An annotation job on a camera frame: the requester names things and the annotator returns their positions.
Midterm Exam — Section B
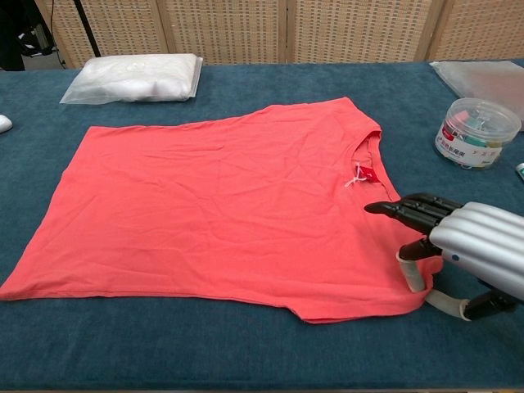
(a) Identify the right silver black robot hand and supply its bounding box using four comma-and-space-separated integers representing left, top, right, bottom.
364, 192, 524, 323

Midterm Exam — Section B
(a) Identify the coral red t-shirt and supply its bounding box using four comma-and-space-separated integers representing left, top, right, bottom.
0, 97, 445, 325

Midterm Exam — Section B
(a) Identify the clear tub of binder clips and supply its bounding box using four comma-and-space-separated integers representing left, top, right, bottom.
433, 97, 522, 169

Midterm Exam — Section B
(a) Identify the clear plastic bag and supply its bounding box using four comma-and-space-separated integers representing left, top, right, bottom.
428, 60, 524, 132

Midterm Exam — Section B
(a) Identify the blue table cover cloth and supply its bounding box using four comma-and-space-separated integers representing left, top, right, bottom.
0, 61, 524, 393

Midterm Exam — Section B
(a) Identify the woven wooden folding screen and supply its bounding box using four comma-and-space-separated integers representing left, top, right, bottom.
34, 0, 524, 69

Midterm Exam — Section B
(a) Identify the white garment in plastic bag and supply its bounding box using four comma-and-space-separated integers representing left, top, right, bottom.
59, 52, 204, 106

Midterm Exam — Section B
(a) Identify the black tripod stand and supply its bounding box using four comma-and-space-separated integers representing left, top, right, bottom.
73, 0, 102, 58

